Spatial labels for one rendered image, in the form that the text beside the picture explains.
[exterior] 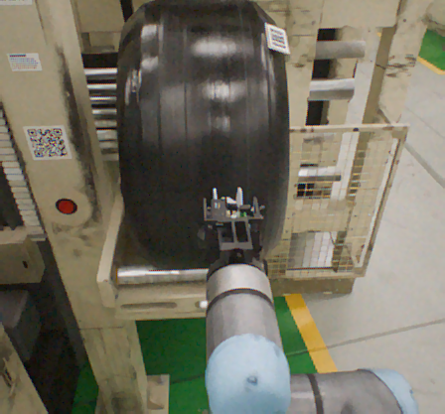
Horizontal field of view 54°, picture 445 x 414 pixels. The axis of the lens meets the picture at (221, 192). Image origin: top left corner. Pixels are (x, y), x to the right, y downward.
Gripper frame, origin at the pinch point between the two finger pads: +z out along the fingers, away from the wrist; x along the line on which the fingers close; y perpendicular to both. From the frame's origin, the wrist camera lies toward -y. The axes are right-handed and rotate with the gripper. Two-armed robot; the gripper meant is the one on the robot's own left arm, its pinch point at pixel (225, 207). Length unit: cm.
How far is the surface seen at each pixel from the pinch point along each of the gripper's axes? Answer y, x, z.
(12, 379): -55, 51, 12
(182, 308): -37.8, 9.3, 15.5
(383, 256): -109, -89, 114
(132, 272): -28.0, 19.9, 17.5
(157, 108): 14.2, 10.1, 6.4
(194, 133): 10.8, 4.6, 4.5
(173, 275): -28.9, 10.8, 16.9
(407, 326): -114, -85, 72
